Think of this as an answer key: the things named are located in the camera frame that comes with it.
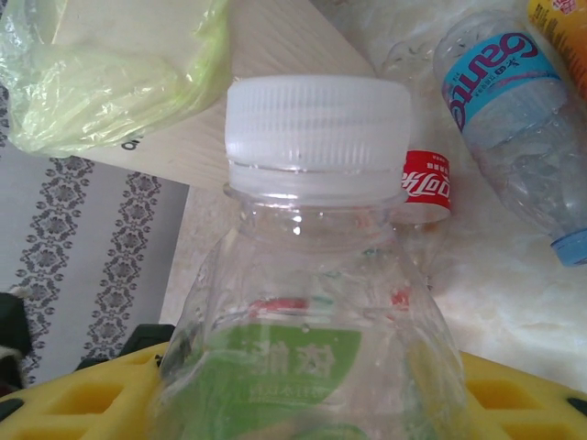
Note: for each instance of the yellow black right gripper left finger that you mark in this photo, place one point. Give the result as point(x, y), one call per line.
point(133, 412)

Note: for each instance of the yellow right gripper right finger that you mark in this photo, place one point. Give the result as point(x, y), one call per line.
point(527, 412)

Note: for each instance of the red cola bottle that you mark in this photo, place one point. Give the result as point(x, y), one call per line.
point(426, 183)

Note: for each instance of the light blue label bottle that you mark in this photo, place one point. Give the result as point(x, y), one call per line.
point(504, 114)

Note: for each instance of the green label clear bottle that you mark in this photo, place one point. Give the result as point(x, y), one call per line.
point(316, 137)

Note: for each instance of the orange juice bottle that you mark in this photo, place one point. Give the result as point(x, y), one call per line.
point(566, 41)

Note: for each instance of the clear unlabelled crushed bottle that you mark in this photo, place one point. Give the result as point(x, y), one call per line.
point(408, 55)

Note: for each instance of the yellow-lined waste bin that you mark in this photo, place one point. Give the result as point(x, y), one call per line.
point(91, 91)

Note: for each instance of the cream waste bin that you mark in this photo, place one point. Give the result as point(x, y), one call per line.
point(275, 50)

